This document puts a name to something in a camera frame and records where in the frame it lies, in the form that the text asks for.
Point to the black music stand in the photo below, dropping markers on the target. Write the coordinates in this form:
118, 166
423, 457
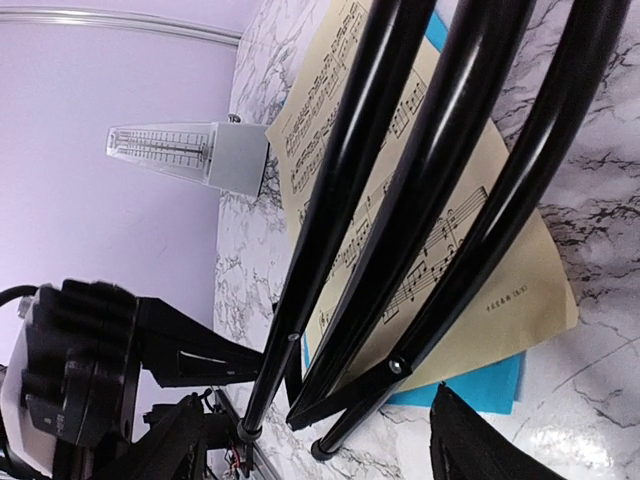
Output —
479, 50

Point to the yellow sheet music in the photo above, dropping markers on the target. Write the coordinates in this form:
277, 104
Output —
527, 298

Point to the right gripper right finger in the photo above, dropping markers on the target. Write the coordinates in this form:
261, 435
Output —
465, 446

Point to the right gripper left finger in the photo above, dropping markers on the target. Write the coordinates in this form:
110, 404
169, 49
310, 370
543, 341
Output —
173, 448

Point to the white metronome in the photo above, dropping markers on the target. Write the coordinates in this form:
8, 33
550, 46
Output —
229, 156

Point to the left aluminium frame post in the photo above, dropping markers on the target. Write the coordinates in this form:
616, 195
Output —
125, 21

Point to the blue sheet music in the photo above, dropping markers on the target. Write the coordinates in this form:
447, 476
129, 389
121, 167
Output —
487, 381

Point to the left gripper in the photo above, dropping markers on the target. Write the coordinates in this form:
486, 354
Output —
179, 352

